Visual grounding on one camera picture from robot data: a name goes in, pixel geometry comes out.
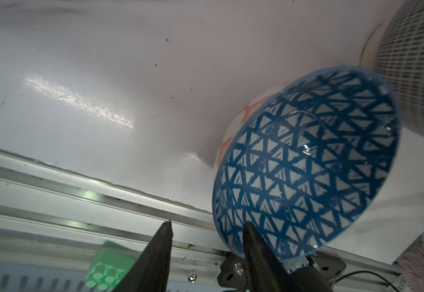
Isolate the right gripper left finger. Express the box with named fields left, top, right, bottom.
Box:
left=113, top=221, right=173, bottom=292

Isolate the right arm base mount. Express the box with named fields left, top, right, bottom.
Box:
left=216, top=252, right=347, bottom=292

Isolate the green connector block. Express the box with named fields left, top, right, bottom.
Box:
left=85, top=242, right=139, bottom=292

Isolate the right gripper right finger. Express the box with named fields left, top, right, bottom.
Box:
left=243, top=221, right=332, bottom=292

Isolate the dark floral ceramic bowl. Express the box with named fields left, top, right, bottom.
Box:
left=361, top=1, right=424, bottom=137

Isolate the aluminium front rail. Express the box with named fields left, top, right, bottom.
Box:
left=0, top=143, right=404, bottom=292

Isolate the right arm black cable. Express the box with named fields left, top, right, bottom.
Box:
left=334, top=269, right=403, bottom=292

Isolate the blue geometric patterned bowl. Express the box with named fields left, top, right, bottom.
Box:
left=212, top=66, right=401, bottom=261

